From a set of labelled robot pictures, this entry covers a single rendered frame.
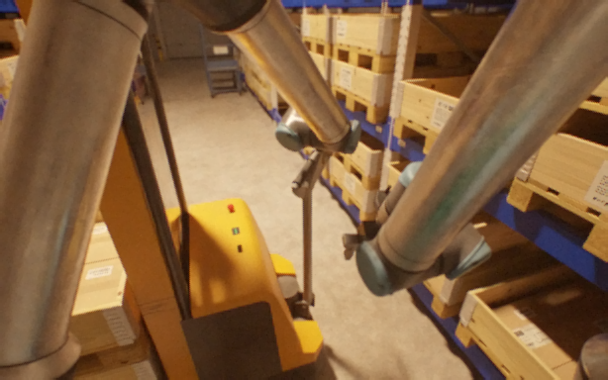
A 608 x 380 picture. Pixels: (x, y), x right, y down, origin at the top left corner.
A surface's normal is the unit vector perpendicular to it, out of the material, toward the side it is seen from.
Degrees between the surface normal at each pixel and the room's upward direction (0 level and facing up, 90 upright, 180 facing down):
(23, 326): 78
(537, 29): 92
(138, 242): 90
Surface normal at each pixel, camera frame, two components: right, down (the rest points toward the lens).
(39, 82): 0.13, 0.04
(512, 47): -0.95, 0.12
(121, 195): 0.31, 0.47
